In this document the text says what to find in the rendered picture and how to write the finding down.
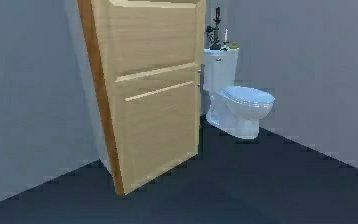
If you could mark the white candle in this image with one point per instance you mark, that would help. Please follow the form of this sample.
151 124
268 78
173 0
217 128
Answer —
225 37

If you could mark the light wooden room door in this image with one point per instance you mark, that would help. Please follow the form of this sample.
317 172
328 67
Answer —
153 100

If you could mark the small yellow-green round object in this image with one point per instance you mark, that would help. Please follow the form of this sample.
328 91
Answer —
233 44

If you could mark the black candle holder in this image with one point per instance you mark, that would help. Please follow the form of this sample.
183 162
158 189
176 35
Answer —
215 31

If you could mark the white toilet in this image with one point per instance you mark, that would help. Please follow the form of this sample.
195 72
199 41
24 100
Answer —
233 96

